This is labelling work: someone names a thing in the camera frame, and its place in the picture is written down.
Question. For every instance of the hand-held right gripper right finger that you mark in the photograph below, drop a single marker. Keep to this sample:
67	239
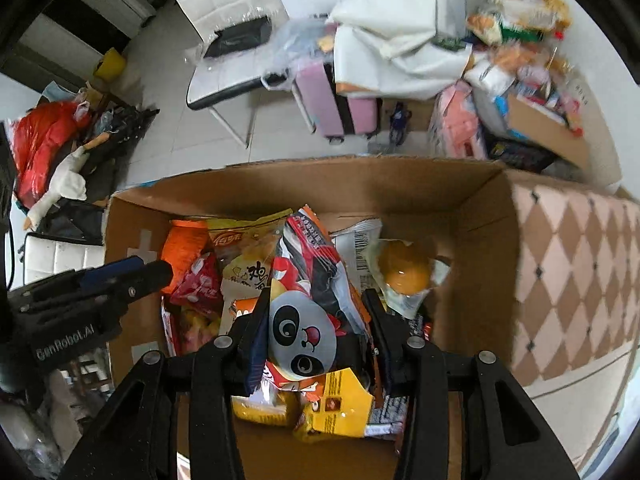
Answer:
385	360

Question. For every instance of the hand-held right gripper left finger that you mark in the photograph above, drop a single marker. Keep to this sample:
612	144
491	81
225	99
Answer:
257	355

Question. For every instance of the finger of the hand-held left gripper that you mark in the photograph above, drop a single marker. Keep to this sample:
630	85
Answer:
112	270
147	280

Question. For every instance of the panda print snack packet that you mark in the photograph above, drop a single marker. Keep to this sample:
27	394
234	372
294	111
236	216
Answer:
300	330

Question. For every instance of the large cardboard box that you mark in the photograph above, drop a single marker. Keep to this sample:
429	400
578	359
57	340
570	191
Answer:
480	260

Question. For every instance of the clear packet of yellow snacks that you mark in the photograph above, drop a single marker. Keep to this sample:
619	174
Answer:
192	330

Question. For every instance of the orange snack packet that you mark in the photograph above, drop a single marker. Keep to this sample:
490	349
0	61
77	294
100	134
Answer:
185	250

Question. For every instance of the red snack packet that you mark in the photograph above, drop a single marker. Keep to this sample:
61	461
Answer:
200	287

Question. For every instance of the white tufted chair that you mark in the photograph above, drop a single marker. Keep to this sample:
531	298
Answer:
60	257

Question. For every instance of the plain yellow snack packet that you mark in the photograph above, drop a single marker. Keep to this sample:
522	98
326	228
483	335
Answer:
265	410

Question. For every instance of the black packet with barcode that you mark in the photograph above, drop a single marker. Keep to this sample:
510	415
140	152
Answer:
395	415

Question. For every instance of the yellow packet with orange label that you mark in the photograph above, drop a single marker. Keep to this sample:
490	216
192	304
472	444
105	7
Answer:
340	405

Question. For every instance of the yellow puff snack packet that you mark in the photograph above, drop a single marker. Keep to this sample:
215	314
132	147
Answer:
245	270

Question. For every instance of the clear packet with orange ball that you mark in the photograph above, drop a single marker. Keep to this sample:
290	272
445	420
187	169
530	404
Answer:
405	270

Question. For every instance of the white goose plush toy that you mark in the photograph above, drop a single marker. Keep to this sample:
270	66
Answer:
62	185

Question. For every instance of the clear packet with white label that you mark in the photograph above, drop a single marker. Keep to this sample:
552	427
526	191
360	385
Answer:
357	250

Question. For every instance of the pile of black bags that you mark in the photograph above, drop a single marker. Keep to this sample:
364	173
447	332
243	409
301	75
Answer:
117	130

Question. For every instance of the red plastic bag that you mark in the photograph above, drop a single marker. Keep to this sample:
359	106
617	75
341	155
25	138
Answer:
42	145

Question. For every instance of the pink diamond-pattern tablecloth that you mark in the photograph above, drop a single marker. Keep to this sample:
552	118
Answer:
575	280

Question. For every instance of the yellow bin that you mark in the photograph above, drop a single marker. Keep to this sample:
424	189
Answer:
110	62

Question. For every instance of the blue floor item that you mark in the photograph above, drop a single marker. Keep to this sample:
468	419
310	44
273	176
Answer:
399	122

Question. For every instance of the white chair with black rim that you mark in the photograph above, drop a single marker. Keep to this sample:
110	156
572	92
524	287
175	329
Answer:
225	50

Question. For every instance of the pink packet bundle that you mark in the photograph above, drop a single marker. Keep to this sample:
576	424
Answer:
460	125

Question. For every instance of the pink suitcase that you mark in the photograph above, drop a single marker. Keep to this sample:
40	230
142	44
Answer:
332	100

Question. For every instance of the black bag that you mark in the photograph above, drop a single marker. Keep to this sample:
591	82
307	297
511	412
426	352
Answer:
240	35

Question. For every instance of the small cardboard box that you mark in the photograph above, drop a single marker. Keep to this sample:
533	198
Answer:
545	127

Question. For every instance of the clear plastic bag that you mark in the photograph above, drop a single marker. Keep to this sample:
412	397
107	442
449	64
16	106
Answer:
305	42

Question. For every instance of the white cloth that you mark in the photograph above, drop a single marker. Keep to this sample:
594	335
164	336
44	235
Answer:
400	30

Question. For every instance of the pile of snack packets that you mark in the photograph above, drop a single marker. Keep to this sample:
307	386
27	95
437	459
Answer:
525	45

